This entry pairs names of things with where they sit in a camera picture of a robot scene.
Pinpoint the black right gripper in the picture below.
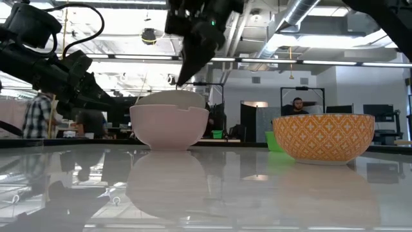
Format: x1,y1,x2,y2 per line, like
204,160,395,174
164,0,245,87

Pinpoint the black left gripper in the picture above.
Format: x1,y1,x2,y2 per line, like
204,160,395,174
56,50,132,113

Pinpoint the bending person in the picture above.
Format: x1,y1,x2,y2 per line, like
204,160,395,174
71,109,109,140

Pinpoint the white ceramic bowl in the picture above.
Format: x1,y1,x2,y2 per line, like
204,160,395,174
136,90,207,110

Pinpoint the pink ceramic bowl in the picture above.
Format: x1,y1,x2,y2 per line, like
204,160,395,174
129,104,210,151

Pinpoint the standing person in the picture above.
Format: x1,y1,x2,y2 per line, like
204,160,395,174
21,91,62,139

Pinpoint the seated person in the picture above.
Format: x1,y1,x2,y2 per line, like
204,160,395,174
281,97,310,116

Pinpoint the orange patterned bowl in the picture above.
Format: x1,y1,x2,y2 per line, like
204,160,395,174
272,113,376,166

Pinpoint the black ceiling dome camera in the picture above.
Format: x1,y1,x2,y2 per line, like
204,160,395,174
140,28,158,46

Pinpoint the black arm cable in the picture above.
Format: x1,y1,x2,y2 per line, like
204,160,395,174
43,2,106,59

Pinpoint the hanging yellow cord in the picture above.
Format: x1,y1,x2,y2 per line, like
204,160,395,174
288,46,295,80
61,0,70,53

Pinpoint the silver ventilation duct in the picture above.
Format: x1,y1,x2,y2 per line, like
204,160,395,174
256,0,323,59

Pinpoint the black metal frame rig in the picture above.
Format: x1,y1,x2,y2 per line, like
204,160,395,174
279,86,326,114

